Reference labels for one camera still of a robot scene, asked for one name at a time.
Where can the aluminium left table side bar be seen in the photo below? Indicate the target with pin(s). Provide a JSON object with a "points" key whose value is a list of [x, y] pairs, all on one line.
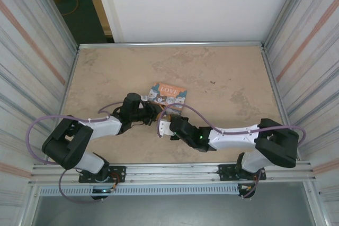
{"points": [[69, 83]]}

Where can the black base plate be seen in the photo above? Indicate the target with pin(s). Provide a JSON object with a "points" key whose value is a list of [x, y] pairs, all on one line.
{"points": [[225, 171], [119, 170]]}

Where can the aluminium right frame post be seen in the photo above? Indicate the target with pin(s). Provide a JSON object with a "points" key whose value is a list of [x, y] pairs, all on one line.
{"points": [[286, 9]]}

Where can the aluminium frame post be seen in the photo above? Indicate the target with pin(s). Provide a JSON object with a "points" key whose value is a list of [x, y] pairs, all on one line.
{"points": [[286, 9], [57, 11]]}

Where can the aluminium right table side bar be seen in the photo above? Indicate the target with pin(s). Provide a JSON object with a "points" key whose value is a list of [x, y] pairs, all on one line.
{"points": [[272, 77]]}

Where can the aluminium rear table bar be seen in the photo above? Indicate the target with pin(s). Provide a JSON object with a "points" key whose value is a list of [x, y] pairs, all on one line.
{"points": [[172, 44]]}

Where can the aluminium table side bar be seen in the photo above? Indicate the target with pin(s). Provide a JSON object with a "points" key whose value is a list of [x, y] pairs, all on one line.
{"points": [[272, 77], [69, 83]]}

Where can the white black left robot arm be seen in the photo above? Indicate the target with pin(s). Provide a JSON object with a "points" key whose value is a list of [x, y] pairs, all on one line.
{"points": [[106, 126]]}

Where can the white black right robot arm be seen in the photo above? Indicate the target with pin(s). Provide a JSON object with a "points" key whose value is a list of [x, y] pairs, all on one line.
{"points": [[233, 138]]}

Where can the aluminium left frame post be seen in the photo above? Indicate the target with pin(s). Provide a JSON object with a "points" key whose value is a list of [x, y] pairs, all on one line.
{"points": [[57, 11]]}

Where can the orange LOVE bear tin box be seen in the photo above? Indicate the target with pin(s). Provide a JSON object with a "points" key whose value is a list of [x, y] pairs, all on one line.
{"points": [[169, 93]]}

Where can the wooden door frame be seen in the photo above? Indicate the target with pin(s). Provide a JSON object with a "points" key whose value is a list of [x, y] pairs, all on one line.
{"points": [[96, 1]]}

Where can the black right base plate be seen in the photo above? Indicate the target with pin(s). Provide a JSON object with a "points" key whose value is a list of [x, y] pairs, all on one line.
{"points": [[225, 171]]}

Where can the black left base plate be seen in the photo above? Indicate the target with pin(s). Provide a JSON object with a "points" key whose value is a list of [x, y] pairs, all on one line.
{"points": [[119, 170]]}

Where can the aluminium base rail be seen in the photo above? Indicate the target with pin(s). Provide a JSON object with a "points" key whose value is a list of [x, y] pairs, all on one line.
{"points": [[172, 171]]}

